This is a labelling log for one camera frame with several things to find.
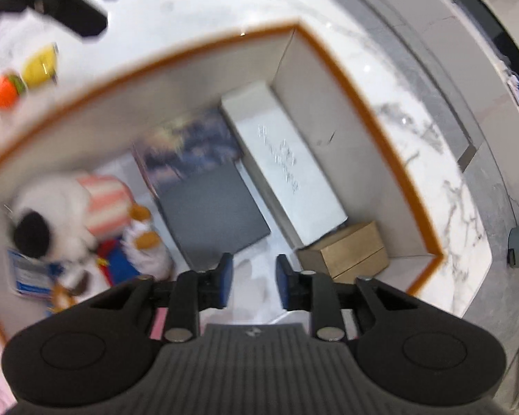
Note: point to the small cardboard box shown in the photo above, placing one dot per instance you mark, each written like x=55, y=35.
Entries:
x=350, y=248

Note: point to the duck plush toy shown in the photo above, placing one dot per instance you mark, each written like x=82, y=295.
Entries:
x=142, y=242

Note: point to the white plush dog striped bucket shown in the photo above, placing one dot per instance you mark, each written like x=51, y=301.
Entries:
x=65, y=212

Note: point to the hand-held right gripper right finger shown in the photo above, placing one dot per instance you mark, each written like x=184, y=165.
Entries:
x=284, y=283

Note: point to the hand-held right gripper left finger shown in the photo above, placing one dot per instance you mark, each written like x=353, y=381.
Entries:
x=222, y=280

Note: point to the long white box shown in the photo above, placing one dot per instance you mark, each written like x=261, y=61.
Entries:
x=285, y=168

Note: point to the dark printed box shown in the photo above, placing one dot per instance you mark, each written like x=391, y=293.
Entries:
x=207, y=190

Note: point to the blue white tag card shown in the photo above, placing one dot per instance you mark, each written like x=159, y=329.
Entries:
x=28, y=274

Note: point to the orange storage box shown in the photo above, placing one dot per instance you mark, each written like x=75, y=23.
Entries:
x=363, y=121

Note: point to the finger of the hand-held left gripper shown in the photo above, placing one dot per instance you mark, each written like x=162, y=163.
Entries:
x=80, y=15

